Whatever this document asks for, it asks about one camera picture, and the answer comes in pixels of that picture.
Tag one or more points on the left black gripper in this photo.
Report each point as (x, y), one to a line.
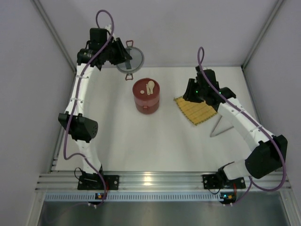
(118, 50)

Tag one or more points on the black base bracket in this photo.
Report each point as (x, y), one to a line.
(211, 181)
(110, 181)

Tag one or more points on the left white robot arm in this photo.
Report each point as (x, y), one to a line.
(79, 128)

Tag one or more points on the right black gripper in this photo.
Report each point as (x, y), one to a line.
(194, 90)

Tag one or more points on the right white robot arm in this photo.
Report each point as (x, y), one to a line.
(267, 151)

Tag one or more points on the dark red steel-lined pot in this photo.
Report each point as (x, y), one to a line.
(147, 109)

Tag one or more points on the cream small stick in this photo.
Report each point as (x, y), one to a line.
(148, 89)

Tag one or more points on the grey transparent lid with handles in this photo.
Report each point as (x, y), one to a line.
(133, 65)

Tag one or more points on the left black base bracket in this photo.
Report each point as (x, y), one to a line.
(110, 181)

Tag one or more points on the dark red lid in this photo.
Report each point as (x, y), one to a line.
(139, 90)

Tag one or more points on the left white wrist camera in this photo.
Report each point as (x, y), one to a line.
(109, 30)

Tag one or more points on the metal tongs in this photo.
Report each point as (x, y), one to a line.
(222, 125)

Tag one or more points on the right black base bracket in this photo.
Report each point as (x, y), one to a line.
(211, 181)

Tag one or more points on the pink steel-lined pot with handles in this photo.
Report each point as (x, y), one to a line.
(150, 102)

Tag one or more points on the bamboo serving mat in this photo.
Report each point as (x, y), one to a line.
(196, 113)

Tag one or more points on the cream small spoon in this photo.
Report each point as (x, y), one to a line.
(151, 86)

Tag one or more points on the aluminium mounting rail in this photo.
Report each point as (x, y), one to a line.
(138, 187)

